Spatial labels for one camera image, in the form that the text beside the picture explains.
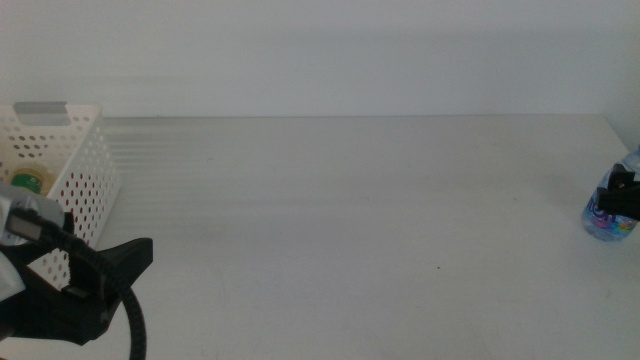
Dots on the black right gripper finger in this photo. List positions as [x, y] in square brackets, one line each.
[622, 202]

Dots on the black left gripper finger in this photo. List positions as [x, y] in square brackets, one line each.
[130, 257]

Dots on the clear water bottle blue cap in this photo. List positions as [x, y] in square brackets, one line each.
[607, 227]

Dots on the yellow juice bottle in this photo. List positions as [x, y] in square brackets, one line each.
[27, 181]

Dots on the white perforated plastic basket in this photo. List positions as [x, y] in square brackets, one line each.
[80, 150]

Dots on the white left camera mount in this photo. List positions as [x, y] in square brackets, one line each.
[7, 275]

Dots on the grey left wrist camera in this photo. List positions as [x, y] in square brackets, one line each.
[35, 205]

